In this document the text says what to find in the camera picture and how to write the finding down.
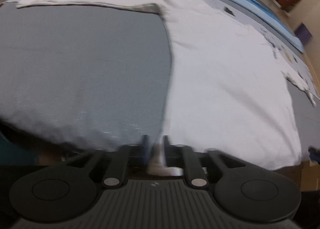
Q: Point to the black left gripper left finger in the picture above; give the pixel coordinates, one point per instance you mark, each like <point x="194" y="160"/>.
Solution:
<point x="69" y="189"/>

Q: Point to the white long-sleeve shirt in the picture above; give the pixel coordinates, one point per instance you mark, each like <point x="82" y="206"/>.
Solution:
<point x="228" y="88"/>

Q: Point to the purple box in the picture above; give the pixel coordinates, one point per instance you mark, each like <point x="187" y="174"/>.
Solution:
<point x="303" y="34"/>

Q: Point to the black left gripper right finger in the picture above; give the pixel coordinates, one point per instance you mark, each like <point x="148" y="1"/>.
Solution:
<point x="241" y="189"/>

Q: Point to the grey patterned bed sheet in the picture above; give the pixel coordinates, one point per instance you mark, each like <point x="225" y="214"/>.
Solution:
<point x="96" y="77"/>

